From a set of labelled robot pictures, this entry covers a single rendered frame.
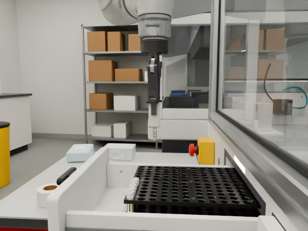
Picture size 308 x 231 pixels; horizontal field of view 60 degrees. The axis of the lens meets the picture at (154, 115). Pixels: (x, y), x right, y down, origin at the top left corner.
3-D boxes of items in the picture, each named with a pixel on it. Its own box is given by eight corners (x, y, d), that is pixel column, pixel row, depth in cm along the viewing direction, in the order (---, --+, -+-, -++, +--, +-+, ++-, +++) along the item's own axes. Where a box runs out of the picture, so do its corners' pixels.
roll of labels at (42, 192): (35, 209, 69) (34, 194, 68) (39, 197, 76) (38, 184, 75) (63, 206, 71) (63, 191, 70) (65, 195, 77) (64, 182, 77)
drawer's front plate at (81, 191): (50, 269, 39) (46, 196, 37) (103, 189, 67) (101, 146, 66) (61, 269, 38) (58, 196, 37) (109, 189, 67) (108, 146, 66)
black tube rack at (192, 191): (124, 237, 43) (123, 199, 42) (138, 192, 61) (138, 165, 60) (265, 244, 42) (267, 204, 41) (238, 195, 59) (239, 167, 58)
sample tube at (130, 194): (126, 220, 43) (125, 192, 42) (127, 216, 44) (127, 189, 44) (133, 220, 43) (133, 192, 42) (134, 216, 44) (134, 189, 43)
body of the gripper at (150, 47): (143, 42, 77) (143, 74, 78) (138, 37, 68) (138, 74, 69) (169, 41, 76) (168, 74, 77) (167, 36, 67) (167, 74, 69)
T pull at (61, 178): (56, 186, 48) (55, 178, 48) (71, 172, 56) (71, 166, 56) (75, 187, 48) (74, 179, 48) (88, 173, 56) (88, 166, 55)
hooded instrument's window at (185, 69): (150, 118, 132) (150, 23, 127) (164, 97, 309) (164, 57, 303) (395, 120, 124) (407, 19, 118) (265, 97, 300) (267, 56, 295)
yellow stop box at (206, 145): (196, 165, 80) (197, 141, 79) (195, 158, 87) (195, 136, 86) (214, 165, 79) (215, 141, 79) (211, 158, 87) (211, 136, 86)
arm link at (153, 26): (134, 14, 67) (134, 38, 68) (170, 13, 66) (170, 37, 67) (140, 22, 76) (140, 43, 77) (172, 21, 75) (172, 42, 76)
